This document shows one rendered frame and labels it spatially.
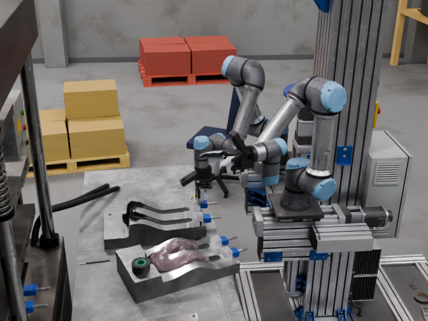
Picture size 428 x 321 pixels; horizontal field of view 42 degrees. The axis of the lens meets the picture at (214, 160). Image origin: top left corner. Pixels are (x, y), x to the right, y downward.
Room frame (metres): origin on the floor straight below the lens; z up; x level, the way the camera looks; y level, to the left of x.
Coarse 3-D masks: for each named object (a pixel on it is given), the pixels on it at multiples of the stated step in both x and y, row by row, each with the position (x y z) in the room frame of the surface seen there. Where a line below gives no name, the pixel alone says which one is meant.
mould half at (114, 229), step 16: (144, 208) 2.47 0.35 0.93; (160, 208) 2.54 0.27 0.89; (112, 224) 2.42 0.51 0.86; (144, 224) 2.31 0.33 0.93; (160, 224) 2.38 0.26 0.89; (176, 224) 2.38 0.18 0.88; (192, 224) 2.38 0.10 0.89; (112, 240) 2.29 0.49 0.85; (128, 240) 2.30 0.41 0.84; (144, 240) 2.31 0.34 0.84; (160, 240) 2.33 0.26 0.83
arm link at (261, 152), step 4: (252, 144) 2.05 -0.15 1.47; (256, 144) 2.04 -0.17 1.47; (260, 144) 2.04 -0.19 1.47; (256, 148) 2.02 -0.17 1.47; (260, 148) 2.02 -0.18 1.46; (264, 148) 2.03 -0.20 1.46; (260, 152) 2.01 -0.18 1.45; (264, 152) 2.02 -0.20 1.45; (260, 156) 2.01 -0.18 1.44; (264, 156) 2.02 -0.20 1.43; (256, 160) 2.01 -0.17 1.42; (260, 160) 2.02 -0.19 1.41
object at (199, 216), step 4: (196, 212) 2.45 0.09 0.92; (200, 212) 2.45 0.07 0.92; (196, 216) 2.41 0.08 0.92; (200, 216) 2.41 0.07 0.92; (204, 216) 2.43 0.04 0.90; (208, 216) 2.43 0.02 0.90; (196, 220) 2.40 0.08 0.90; (200, 220) 2.40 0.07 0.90; (204, 220) 2.41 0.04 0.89; (208, 220) 2.42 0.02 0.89
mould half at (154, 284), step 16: (192, 240) 2.28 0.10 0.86; (208, 240) 2.29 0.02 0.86; (128, 256) 2.07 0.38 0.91; (144, 256) 2.07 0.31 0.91; (208, 256) 2.16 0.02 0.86; (128, 272) 1.96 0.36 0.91; (160, 272) 2.01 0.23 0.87; (176, 272) 2.00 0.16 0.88; (192, 272) 2.00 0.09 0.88; (208, 272) 2.04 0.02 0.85; (224, 272) 2.07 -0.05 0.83; (128, 288) 1.97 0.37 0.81; (144, 288) 1.90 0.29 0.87; (160, 288) 1.93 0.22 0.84; (176, 288) 1.97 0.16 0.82
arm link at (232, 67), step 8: (232, 56) 2.77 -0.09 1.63; (224, 64) 2.75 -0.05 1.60; (232, 64) 2.72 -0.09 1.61; (240, 64) 2.69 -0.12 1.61; (224, 72) 2.74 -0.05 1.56; (232, 72) 2.71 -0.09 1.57; (240, 72) 2.68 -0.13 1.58; (232, 80) 2.73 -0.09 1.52; (240, 80) 2.70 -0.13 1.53; (240, 88) 2.76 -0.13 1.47; (240, 96) 2.79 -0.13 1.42; (256, 104) 2.83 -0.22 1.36; (256, 112) 2.83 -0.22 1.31; (256, 120) 2.84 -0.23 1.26; (264, 120) 2.86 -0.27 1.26; (248, 128) 2.86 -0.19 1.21; (256, 128) 2.84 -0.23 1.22; (256, 136) 2.86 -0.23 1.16
